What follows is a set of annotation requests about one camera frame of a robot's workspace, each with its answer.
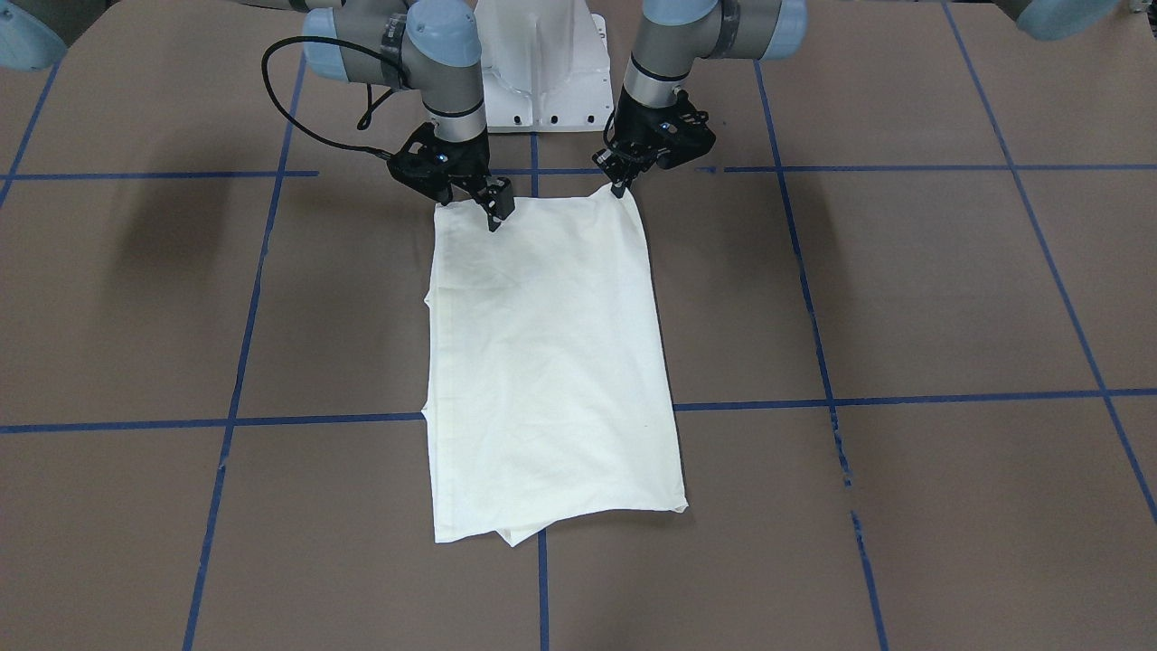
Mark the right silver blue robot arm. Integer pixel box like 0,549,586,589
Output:
255,1,515,231

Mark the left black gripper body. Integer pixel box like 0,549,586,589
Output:
604,90,716,182

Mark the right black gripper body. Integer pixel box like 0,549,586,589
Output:
386,123,494,207

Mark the white camera pedestal column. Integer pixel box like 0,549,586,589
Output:
476,1,613,135

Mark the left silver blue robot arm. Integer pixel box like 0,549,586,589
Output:
595,1,1154,190

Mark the cream long-sleeve cat shirt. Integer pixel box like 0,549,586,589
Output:
422,185,690,545

